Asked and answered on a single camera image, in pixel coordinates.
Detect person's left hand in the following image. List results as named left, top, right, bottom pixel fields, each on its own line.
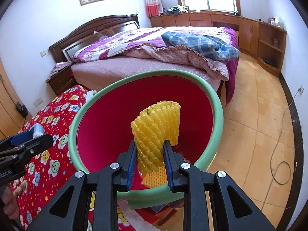
left=1, top=184, right=19, bottom=219

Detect wooden window cabinet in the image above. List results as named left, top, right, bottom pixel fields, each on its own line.
left=149, top=10, right=288, bottom=78

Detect dark wooden bed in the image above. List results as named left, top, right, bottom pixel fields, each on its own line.
left=49, top=14, right=226, bottom=92

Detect purple patterned quilt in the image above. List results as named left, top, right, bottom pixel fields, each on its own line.
left=73, top=26, right=239, bottom=103

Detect grey floor cable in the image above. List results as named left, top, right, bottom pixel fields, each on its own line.
left=260, top=86, right=305, bottom=212

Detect yellow foam fruit net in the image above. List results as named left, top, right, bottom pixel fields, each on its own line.
left=131, top=100, right=181, bottom=188

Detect red smiley flower blanket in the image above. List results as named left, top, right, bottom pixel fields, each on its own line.
left=12, top=85, right=142, bottom=229

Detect wooden wardrobe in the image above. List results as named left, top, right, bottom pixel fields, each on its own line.
left=0, top=62, right=32, bottom=139

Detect clothes on window cabinet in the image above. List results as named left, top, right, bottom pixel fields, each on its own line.
left=163, top=5, right=189, bottom=16

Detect cloth on nightstand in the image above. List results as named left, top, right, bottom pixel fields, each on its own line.
left=45, top=61, right=72, bottom=82

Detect red basin green rim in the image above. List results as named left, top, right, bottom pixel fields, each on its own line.
left=68, top=70, right=223, bottom=209

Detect wall power socket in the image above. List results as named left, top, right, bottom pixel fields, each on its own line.
left=33, top=98, right=43, bottom=107

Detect wall light switch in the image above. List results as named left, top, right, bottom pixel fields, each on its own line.
left=40, top=51, right=46, bottom=57

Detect dark wooden nightstand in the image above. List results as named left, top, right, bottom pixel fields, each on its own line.
left=46, top=66, right=77, bottom=95

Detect blue plaid blanket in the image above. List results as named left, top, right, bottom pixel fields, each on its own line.
left=161, top=31, right=240, bottom=62

